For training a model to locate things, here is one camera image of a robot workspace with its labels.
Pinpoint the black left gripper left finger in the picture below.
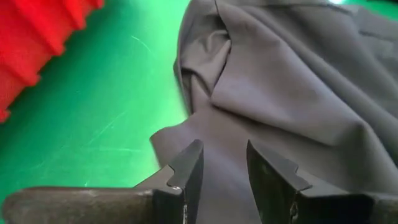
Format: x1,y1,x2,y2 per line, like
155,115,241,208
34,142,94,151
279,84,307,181
1,139,205,224

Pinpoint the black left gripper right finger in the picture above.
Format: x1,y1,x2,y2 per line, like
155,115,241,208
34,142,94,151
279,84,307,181
246,139,398,224

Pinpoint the dark grey garment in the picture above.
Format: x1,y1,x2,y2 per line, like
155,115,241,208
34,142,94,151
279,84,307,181
150,0,398,224

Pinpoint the red ribbed plastic bin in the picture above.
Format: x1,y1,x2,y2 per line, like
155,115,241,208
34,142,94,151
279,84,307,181
0,0,105,124

